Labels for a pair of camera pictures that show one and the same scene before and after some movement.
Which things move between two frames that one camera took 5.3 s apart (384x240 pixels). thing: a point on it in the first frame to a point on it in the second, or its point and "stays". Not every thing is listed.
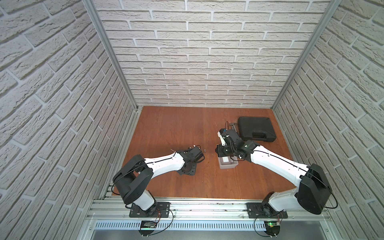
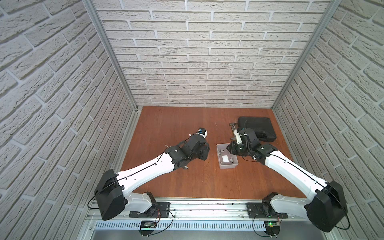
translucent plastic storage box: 226,162 stays
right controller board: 273,228 stays
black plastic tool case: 256,128 stays
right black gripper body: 224,151 to 238,149
